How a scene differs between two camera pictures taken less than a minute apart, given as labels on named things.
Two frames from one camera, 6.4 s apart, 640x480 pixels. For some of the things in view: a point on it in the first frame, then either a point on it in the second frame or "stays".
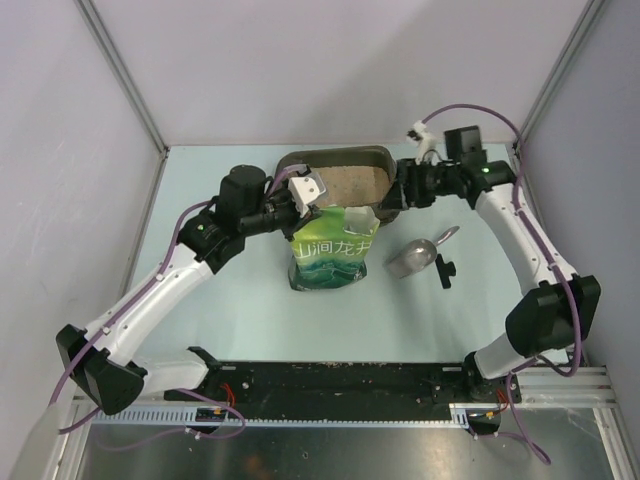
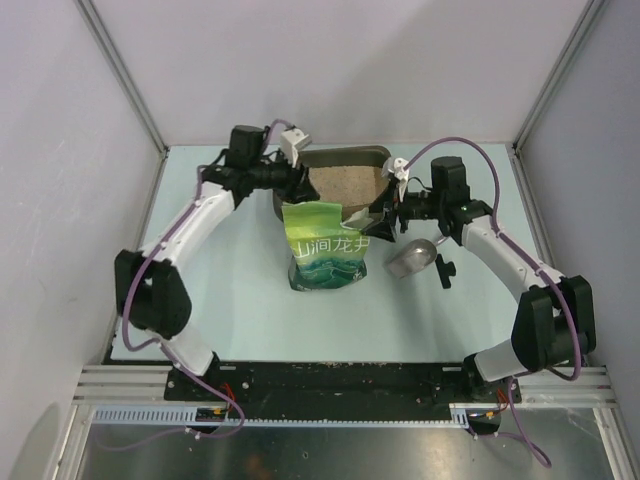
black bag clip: (445, 271) stays
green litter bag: (333, 248) stays
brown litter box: (364, 176) stays
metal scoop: (415, 256) stays
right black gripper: (407, 191) → (381, 229)
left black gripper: (298, 222) → (298, 186)
